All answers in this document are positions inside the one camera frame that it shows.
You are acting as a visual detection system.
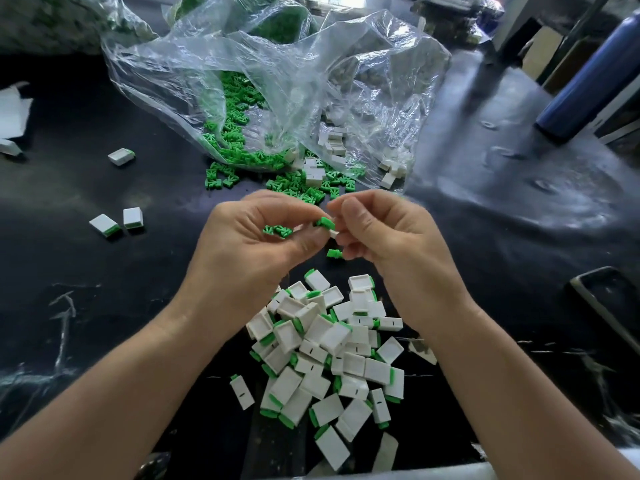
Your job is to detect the brown cardboard box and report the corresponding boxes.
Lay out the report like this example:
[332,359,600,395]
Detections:
[522,25,569,84]

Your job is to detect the heap of white caps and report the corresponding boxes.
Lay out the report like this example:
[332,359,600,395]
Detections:
[302,123,409,191]

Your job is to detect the blue cylinder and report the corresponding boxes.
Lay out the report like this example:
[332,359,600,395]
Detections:
[536,13,640,146]

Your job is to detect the white paper sheet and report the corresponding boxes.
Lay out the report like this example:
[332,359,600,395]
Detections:
[0,85,34,141]

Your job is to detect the large bag of assembled pieces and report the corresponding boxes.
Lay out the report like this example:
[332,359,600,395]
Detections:
[0,0,159,54]

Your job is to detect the grey machine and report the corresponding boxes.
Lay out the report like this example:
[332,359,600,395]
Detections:
[412,0,501,41]

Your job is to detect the person's right hand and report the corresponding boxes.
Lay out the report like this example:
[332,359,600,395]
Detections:
[328,189,476,321]

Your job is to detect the person's left hand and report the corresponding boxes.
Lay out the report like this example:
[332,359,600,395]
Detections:
[182,189,336,336]

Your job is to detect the pile of assembled white-green pieces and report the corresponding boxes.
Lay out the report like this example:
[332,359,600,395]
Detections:
[245,267,406,473]

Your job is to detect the pile of green clips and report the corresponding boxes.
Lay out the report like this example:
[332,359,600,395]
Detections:
[202,73,369,261]

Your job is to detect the clear plastic bag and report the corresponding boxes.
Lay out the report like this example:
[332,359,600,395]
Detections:
[102,0,452,186]

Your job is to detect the plastic bag full of green pieces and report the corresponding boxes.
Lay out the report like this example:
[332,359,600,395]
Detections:
[165,0,313,46]

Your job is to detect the person's right forearm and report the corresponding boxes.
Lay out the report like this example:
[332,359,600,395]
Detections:
[425,293,640,480]

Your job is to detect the empty white shell right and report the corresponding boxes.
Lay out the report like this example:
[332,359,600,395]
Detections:
[408,337,438,366]

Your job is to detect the person's left forearm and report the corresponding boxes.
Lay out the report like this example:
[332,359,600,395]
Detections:
[0,299,246,480]

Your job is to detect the white metal frame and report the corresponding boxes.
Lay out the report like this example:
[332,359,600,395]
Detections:
[492,0,640,78]

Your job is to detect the black smartphone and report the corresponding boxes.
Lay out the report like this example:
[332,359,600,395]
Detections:
[570,267,640,358]

